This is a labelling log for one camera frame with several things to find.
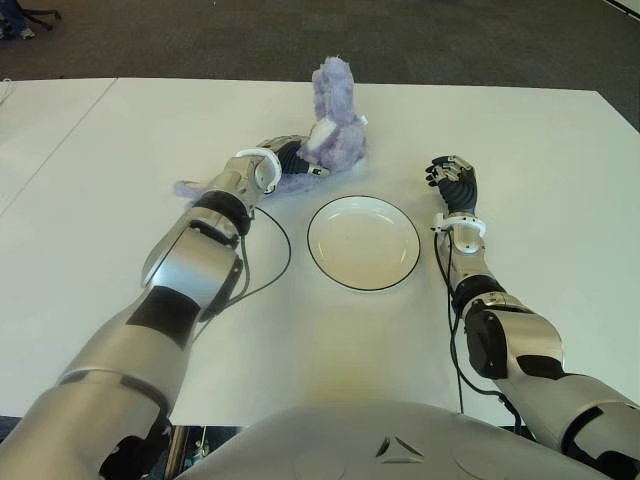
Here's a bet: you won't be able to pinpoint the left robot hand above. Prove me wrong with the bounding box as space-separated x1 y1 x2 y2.
254 134 331 179

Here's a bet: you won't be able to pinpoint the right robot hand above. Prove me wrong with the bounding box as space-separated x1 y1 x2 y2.
424 154 482 217

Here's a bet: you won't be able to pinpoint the purple plush bunny doll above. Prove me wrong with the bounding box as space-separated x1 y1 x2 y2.
172 55 371 201

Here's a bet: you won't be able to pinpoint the white plate black rim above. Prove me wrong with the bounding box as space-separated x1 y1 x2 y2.
306 194 420 293

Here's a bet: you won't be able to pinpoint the silver robot torso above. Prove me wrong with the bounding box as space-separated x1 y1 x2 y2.
174 399 616 480

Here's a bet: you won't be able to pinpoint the black office chair base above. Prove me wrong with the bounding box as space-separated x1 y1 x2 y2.
19 0 62 30

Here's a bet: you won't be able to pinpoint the metal table leg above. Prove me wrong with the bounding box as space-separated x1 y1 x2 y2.
167 426 189 475

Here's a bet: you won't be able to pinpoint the blue jeans leg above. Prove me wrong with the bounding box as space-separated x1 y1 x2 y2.
0 0 26 34

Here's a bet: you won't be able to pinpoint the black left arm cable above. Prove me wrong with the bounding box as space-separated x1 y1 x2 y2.
199 207 293 341

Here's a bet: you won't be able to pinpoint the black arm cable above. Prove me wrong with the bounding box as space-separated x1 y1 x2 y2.
199 207 293 341
433 232 526 436

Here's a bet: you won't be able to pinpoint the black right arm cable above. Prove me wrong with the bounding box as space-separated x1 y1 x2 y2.
433 232 526 436

